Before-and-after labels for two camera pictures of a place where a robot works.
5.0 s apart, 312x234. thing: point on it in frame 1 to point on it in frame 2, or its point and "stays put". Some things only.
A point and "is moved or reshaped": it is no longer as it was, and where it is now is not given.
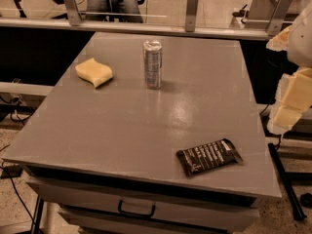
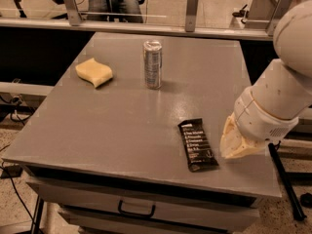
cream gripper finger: (293, 96) to (248, 129)
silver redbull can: (153, 74) stays put
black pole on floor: (288, 188) stays put
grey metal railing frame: (71, 20) stays put
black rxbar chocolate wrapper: (211, 155) is moved or reshaped
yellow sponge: (94, 71) stays put
